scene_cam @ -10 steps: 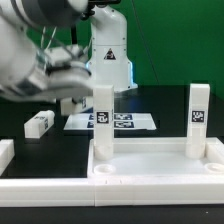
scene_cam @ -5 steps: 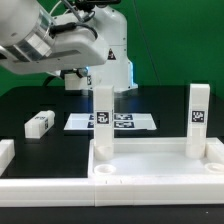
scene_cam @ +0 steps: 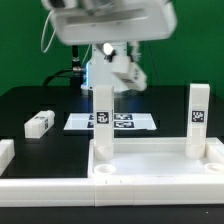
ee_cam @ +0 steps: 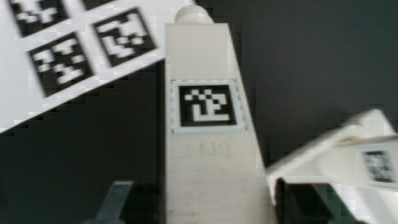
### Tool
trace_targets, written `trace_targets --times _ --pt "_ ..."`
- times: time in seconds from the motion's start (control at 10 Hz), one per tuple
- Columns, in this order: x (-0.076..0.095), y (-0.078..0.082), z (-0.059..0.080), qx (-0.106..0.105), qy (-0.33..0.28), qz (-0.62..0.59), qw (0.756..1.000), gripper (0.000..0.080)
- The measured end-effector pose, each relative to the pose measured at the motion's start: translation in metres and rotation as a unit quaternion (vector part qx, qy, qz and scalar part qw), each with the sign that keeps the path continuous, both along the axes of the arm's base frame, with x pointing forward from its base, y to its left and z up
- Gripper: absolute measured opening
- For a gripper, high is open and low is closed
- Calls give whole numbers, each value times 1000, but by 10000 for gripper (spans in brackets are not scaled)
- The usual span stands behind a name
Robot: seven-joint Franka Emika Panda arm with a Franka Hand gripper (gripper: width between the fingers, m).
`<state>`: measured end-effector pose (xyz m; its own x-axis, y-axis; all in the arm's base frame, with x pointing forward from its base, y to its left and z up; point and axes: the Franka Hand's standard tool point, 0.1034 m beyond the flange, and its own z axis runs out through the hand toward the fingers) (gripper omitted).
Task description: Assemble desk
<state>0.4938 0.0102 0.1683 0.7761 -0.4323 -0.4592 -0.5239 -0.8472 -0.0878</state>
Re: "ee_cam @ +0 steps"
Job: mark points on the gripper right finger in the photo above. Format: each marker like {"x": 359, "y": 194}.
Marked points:
{"x": 310, "y": 204}

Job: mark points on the white desk leg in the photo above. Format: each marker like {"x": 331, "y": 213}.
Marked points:
{"x": 359, "y": 163}
{"x": 217, "y": 191}

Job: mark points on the white desk top tray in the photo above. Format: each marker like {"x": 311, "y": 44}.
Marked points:
{"x": 297, "y": 169}

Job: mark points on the fiducial marker sheet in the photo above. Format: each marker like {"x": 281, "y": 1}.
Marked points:
{"x": 75, "y": 42}

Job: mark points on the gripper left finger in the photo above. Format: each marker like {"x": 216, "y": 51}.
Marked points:
{"x": 128, "y": 205}

